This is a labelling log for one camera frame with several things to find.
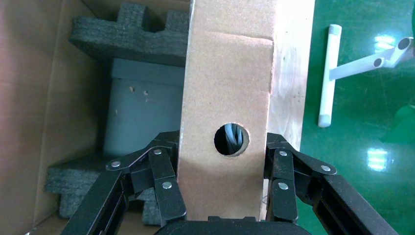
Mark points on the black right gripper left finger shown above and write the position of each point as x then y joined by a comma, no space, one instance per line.
168,199

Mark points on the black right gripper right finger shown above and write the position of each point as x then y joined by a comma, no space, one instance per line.
282,201

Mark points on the small cardboard box with hole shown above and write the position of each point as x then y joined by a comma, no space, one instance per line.
223,81

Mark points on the large open cardboard carton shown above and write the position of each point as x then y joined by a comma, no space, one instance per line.
32,97

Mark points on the dark grey foam insert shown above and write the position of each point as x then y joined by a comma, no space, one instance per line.
129,42
74,185

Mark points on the white table leg with struts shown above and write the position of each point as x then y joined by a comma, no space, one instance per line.
327,81

